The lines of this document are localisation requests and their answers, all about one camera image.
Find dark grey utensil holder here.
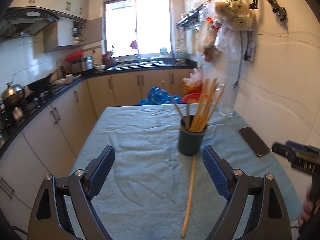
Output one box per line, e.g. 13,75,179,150
177,116,207,156

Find white upper cabinets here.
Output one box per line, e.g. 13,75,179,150
9,0,102,53

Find kitchen window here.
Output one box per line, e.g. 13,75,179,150
104,0,172,57

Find wooden chopstick five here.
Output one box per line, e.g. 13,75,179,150
208,81,219,115

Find person right hand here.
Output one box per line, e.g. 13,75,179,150
298,184,313,227

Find silver rice cooker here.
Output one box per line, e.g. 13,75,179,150
71,56,93,74

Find wooden chopstick four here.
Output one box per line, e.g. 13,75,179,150
196,78,217,132

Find blue plastic bag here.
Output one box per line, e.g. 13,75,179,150
138,87,182,106

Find wooden chopstick two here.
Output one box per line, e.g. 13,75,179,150
161,81,185,121

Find wooden chopstick six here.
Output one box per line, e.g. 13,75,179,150
203,83,226,127

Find wooden chopstick one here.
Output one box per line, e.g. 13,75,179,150
190,79,210,132

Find clear glass mug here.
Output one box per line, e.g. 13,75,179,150
219,84,239,116

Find red plastic basin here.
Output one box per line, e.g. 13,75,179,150
181,93,201,103

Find range hood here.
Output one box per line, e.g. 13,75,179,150
1,7,60,42

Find steel kettle pot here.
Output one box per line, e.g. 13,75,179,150
1,82,25,104

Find wooden chopstick eight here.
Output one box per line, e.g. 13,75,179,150
181,156,196,238

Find black power cable plug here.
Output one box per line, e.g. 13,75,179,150
233,31,255,88

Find wooden chopstick seven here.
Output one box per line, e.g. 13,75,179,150
185,103,190,130

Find beige lower cabinets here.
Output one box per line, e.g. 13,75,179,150
0,68,198,233

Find black smartphone brown case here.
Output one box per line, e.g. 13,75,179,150
238,127,270,158

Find grey-blue table cloth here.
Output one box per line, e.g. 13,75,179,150
71,105,301,239

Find hanging plastic bags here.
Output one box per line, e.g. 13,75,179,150
196,0,256,63

